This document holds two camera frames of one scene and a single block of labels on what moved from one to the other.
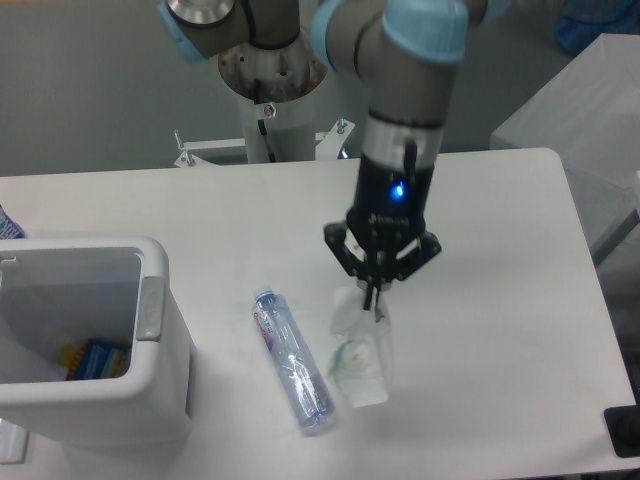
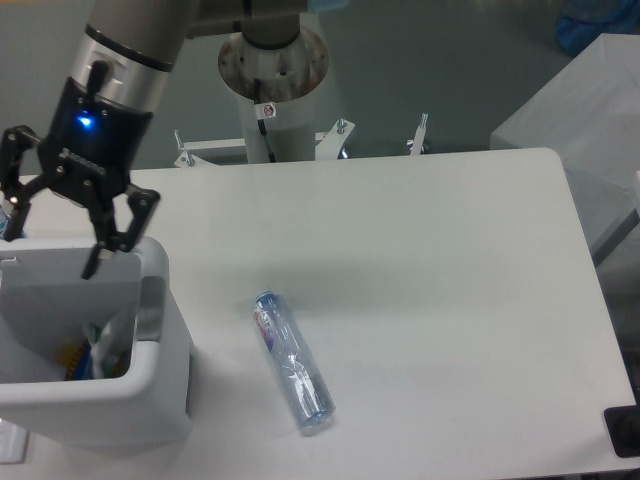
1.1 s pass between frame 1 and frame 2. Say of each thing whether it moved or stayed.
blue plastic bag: stayed
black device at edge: stayed
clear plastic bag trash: moved
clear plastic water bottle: stayed
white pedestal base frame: stayed
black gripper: moved
